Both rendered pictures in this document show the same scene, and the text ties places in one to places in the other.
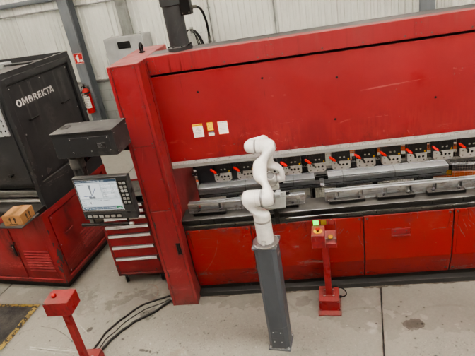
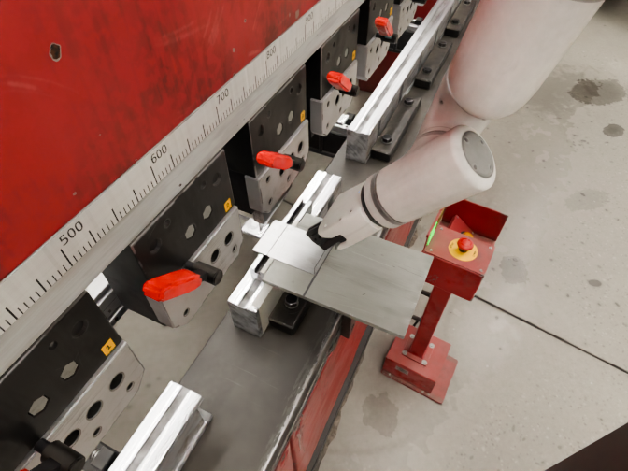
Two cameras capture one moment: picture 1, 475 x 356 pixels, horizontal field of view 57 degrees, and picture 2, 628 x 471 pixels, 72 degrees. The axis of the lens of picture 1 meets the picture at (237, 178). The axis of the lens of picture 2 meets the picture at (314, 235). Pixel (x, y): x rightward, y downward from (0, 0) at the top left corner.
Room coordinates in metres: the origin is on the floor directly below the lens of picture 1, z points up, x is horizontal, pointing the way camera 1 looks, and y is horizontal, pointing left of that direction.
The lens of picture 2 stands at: (3.18, 0.18, 1.63)
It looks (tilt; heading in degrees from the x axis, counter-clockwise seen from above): 50 degrees down; 286
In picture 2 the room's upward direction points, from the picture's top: straight up
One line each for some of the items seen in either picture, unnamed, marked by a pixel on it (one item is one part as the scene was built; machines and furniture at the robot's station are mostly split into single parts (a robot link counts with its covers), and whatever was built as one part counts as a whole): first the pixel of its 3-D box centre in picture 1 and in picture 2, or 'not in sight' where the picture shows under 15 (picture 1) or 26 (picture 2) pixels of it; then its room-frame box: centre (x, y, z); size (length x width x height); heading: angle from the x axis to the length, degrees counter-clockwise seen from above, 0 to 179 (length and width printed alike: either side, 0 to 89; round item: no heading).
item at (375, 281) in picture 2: (275, 200); (349, 269); (3.24, -0.28, 1.00); 0.26 x 0.18 x 0.01; 170
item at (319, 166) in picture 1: (316, 161); (361, 23); (3.33, -0.68, 1.26); 0.15 x 0.09 x 0.17; 80
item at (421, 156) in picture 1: (415, 150); not in sight; (3.19, -1.46, 1.26); 0.15 x 0.09 x 0.17; 80
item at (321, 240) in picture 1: (324, 233); (462, 243); (3.00, -0.62, 0.75); 0.20 x 0.16 x 0.18; 76
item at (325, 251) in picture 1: (326, 268); (433, 313); (3.00, -0.62, 0.39); 0.05 x 0.05 x 0.54; 76
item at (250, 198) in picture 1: (255, 205); not in sight; (2.66, -0.09, 1.30); 0.19 x 0.12 x 0.24; 74
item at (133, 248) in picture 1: (139, 231); not in sight; (3.99, 1.11, 0.50); 0.50 x 0.50 x 1.00; 80
